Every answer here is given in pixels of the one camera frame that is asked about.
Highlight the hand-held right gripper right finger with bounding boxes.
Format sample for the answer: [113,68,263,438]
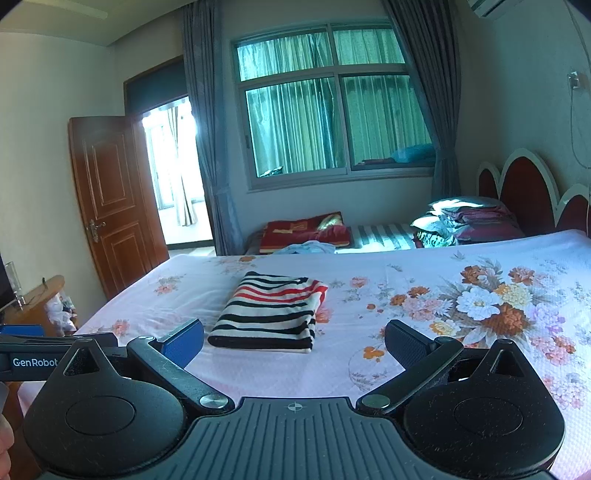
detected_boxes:
[355,318,529,411]

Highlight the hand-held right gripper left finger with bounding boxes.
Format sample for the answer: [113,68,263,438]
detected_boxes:
[60,318,235,414]

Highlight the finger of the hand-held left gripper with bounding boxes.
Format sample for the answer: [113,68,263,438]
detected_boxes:
[0,324,120,357]

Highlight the striped knit sweater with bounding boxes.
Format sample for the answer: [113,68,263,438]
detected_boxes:
[207,271,329,355]

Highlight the person's left hand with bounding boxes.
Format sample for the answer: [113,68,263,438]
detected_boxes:
[0,413,16,467]

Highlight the wooden side table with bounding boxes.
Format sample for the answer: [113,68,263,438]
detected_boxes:
[0,275,79,337]

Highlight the white plastic bags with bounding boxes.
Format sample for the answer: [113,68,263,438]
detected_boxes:
[46,295,77,335]

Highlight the floral bed sheet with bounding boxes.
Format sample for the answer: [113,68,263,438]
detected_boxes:
[18,229,591,480]

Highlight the striped mattress cover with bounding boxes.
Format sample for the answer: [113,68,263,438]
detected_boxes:
[348,223,419,250]

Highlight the pile of pillows and quilts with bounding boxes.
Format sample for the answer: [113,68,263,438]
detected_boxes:
[410,196,525,249]

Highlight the light blue crumpled cloth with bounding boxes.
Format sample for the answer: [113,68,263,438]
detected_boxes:
[272,240,337,256]

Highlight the red folded blanket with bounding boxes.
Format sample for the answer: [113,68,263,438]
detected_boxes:
[259,211,352,254]

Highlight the brown wooden door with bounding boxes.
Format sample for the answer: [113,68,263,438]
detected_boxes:
[68,116,169,301]

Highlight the teal cloth on windowsill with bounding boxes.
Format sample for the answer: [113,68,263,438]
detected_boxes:
[392,143,435,164]

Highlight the red scalloped headboard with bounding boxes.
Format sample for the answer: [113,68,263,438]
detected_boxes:
[477,148,591,238]

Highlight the grey window curtain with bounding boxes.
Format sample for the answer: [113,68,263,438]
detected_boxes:
[381,0,462,204]
[182,0,245,257]

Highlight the sliding glass window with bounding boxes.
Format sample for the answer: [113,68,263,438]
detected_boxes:
[230,18,437,191]

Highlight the white air conditioner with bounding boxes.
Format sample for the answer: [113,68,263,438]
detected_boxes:
[467,0,522,20]

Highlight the white hanging cable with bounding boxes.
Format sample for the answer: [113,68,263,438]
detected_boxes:
[561,0,591,167]

